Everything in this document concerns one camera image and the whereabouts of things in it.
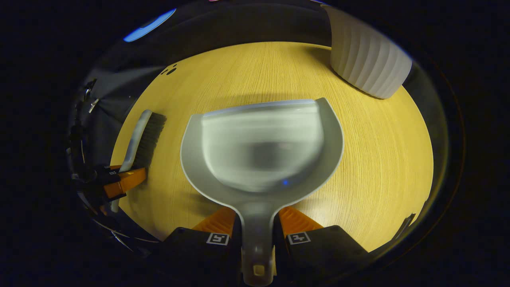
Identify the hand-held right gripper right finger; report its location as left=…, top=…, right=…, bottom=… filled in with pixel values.
left=273, top=206, right=369, bottom=279

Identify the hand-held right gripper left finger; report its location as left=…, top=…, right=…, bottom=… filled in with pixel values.
left=157, top=206, right=241, bottom=281

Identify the small white broom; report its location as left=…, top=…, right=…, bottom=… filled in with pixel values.
left=111, top=110, right=167, bottom=212

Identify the white plastic dustpan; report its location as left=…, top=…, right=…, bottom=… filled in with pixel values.
left=180, top=97, right=344, bottom=287

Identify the white ribbed garbage bin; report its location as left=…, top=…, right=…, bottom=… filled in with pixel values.
left=322, top=4, right=413, bottom=99

